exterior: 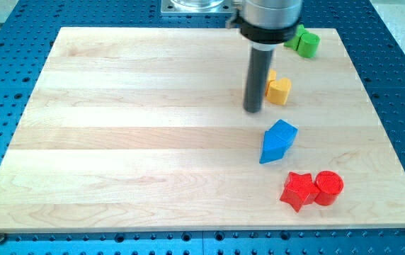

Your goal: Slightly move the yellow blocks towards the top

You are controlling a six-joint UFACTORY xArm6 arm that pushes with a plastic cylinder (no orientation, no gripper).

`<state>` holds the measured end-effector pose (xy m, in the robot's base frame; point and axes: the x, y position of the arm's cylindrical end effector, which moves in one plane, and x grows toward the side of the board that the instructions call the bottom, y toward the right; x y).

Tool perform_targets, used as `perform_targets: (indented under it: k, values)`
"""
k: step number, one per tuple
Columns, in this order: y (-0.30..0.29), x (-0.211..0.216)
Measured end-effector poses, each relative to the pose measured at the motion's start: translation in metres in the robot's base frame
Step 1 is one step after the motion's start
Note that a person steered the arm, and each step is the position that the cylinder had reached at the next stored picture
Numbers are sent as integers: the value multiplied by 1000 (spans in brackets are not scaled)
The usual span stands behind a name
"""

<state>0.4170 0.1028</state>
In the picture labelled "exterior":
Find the red star block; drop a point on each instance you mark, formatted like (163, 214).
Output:
(299, 190)

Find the light wooden board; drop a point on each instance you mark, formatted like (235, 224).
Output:
(143, 129)

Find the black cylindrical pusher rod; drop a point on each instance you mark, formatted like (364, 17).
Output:
(259, 65)

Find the green block behind arm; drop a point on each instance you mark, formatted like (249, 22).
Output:
(294, 42)

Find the yellow heart block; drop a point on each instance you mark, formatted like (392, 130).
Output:
(278, 91)

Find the red cylinder block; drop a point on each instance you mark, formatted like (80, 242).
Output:
(330, 185)

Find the green cylinder block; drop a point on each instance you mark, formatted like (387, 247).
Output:
(308, 45)

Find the blue triangle block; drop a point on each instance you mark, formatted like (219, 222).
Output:
(274, 148)

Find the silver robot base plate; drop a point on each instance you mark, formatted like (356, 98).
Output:
(193, 7)

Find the blue cube block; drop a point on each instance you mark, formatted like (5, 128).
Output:
(285, 132)

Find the blue perforated table plate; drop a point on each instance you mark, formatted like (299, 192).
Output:
(26, 37)

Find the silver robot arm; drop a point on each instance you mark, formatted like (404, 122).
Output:
(266, 24)

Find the yellow block behind rod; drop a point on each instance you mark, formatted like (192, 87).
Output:
(271, 77)

